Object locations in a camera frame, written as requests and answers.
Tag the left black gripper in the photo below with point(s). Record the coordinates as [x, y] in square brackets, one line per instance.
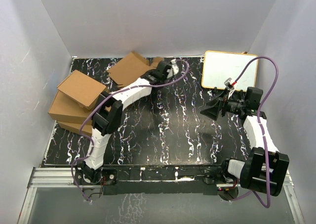
[151, 73]

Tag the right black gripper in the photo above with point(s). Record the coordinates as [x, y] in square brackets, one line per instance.
[213, 111]

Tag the brown cardboard box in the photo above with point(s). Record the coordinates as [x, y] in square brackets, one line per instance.
[130, 68]

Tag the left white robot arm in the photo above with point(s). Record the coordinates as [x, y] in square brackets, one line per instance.
[108, 112]

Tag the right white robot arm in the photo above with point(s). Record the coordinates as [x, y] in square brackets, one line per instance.
[265, 168]

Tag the top small folded cardboard box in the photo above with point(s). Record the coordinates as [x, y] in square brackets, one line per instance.
[82, 89]

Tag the bottom folded cardboard box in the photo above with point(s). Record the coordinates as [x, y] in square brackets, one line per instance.
[73, 127]

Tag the middle folded cardboard box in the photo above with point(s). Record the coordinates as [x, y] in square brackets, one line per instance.
[74, 107]

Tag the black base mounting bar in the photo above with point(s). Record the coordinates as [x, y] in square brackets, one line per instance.
[203, 179]

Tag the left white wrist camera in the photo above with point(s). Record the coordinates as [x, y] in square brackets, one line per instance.
[175, 68]

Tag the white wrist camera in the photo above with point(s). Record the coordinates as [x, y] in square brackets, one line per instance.
[229, 84]
[175, 68]

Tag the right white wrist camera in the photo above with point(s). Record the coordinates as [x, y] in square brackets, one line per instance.
[229, 84]

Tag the white board yellow frame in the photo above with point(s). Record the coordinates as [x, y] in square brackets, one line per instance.
[219, 66]

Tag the aluminium frame rail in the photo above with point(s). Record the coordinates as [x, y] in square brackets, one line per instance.
[54, 197]

